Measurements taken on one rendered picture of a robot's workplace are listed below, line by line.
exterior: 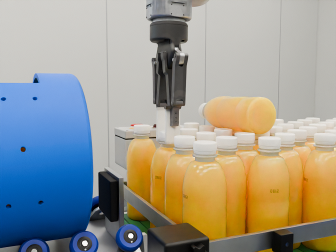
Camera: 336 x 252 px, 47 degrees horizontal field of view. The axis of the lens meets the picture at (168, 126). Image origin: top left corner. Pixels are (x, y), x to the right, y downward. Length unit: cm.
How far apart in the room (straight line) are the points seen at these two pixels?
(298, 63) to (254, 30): 86
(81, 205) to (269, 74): 448
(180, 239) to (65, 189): 18
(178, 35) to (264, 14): 424
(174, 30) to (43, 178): 36
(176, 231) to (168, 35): 36
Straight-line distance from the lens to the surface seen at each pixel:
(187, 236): 57
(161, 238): 56
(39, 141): 57
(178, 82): 72
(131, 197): 88
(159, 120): 79
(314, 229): 73
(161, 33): 75
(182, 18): 77
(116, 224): 74
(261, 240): 67
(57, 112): 59
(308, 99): 554
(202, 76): 431
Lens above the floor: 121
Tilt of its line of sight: 6 degrees down
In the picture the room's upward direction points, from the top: straight up
